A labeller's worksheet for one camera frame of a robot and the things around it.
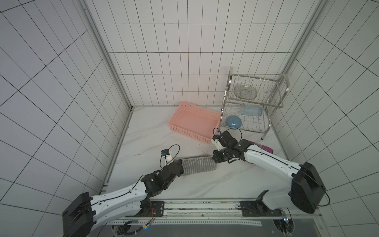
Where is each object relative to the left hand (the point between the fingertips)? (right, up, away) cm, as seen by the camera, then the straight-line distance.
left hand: (179, 162), depth 82 cm
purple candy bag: (+53, +7, +9) cm, 54 cm away
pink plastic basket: (+13, +21, +30) cm, 39 cm away
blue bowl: (+37, +23, +22) cm, 49 cm away
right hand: (+17, +2, +1) cm, 17 cm away
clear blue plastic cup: (+52, +31, +27) cm, 67 cm away
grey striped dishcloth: (+13, 0, -1) cm, 13 cm away
